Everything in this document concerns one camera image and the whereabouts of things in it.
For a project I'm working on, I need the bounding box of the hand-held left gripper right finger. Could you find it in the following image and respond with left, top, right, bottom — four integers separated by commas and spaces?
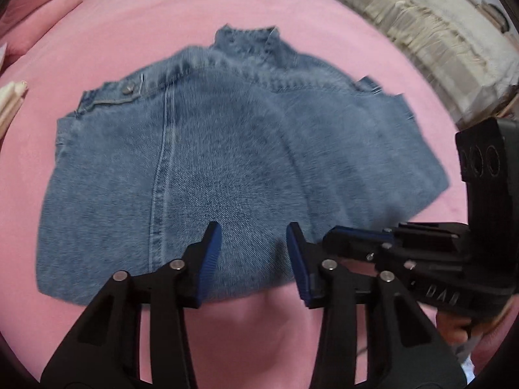
286, 223, 467, 389

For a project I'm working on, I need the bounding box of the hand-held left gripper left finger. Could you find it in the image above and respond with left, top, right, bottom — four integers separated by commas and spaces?
41, 222, 223, 389

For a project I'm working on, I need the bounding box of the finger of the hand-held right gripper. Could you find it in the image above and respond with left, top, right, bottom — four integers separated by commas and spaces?
323, 231, 418, 277
338, 221, 471, 246

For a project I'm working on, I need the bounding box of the blue denim jacket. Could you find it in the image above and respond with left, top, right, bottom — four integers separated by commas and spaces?
36, 24, 451, 306

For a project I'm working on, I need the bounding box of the person's right forearm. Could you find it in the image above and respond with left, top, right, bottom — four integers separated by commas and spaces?
472, 312, 519, 377

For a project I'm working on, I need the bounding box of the person's right hand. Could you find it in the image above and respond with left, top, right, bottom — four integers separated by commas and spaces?
436, 309, 487, 343

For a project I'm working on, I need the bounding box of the folded cream cloth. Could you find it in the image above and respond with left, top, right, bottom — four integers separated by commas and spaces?
0, 80, 29, 135

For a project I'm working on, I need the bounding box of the pink bed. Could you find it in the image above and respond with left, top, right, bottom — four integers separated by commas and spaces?
0, 0, 475, 389

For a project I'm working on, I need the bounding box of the folded pink quilt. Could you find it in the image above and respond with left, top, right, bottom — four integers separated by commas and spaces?
0, 0, 82, 62

